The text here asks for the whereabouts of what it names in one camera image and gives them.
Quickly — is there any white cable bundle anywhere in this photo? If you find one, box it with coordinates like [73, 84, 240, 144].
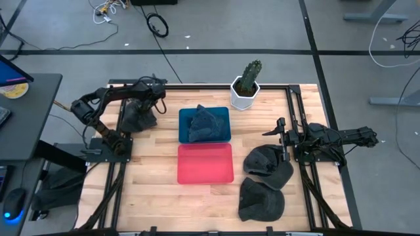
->
[87, 0, 127, 26]

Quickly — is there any blue denim hat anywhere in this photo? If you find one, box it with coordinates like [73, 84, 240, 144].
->
[188, 104, 227, 144]

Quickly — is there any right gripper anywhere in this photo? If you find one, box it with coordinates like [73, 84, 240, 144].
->
[261, 117, 308, 163]

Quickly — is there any green cactus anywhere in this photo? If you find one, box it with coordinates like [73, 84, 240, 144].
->
[236, 59, 263, 95]

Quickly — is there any teal plastic bin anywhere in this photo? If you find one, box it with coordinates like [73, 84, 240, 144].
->
[178, 106, 232, 144]

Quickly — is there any black coiled floor cable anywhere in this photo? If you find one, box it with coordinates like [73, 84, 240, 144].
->
[145, 12, 170, 39]

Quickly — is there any black computer mouse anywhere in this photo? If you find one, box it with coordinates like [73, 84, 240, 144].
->
[3, 187, 27, 221]

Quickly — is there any black office desk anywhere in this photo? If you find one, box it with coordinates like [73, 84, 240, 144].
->
[0, 73, 63, 236]

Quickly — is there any black aluminium table frame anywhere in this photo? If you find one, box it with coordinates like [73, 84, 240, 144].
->
[74, 77, 364, 236]

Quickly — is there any grey table leg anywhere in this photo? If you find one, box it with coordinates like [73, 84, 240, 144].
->
[343, 0, 410, 24]
[368, 87, 420, 108]

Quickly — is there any white floor cable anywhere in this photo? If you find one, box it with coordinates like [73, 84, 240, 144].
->
[368, 6, 420, 69]

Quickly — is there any dark grey cap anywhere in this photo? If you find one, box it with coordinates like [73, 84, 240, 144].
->
[120, 98, 159, 133]
[238, 176, 285, 222]
[242, 144, 295, 191]

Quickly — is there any white plant pot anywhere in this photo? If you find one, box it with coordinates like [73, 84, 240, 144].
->
[230, 75, 261, 111]

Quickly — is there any computer monitor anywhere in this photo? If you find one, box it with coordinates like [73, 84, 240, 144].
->
[0, 54, 35, 88]

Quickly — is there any pink plastic bin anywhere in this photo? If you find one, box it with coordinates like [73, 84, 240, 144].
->
[177, 142, 235, 185]

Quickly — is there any yellow round plate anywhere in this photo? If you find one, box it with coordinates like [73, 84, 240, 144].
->
[0, 82, 30, 100]

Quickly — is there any long black floor cable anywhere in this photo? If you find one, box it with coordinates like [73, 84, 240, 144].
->
[140, 5, 184, 85]

